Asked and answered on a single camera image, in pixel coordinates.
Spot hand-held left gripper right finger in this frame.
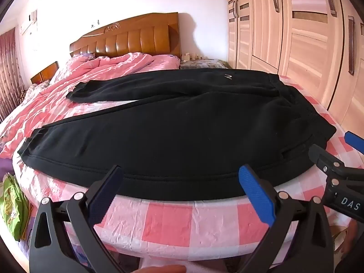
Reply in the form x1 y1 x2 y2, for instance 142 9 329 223
238 164 334 273

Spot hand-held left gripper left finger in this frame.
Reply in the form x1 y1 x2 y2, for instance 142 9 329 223
29 164 143 273

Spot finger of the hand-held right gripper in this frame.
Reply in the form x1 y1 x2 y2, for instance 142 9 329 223
308 144 364 181
344 131 364 149

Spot black pants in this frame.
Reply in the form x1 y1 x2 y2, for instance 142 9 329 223
17 69 337 202

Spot person's left hand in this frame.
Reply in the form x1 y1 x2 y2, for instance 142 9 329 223
138 264 187 273

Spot pink checked bed sheet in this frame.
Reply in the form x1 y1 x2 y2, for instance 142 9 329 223
11 74 364 260

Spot green bag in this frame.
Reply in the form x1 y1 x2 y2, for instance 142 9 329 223
0 173 30 242

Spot purple cloth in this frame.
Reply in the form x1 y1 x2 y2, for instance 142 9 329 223
0 159 18 177

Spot light wooden wardrobe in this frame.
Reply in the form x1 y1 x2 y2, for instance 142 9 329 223
225 0 364 140

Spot floral pillow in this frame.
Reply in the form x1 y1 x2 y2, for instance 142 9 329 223
18 80 52 104

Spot pink quilt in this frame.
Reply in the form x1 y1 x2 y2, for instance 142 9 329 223
0 52 181 160

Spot wooden bedside cabinet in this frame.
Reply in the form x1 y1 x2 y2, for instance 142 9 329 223
30 61 59 85

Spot nightstand with floral cover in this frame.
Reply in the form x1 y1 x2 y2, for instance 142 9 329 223
180 58 229 70

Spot dark red curtain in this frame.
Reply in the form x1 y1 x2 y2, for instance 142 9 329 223
0 28 32 123

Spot wooden bed headboard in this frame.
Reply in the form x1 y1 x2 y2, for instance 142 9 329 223
70 12 182 60

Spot white air conditioner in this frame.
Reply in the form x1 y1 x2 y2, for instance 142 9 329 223
19 10 38 36

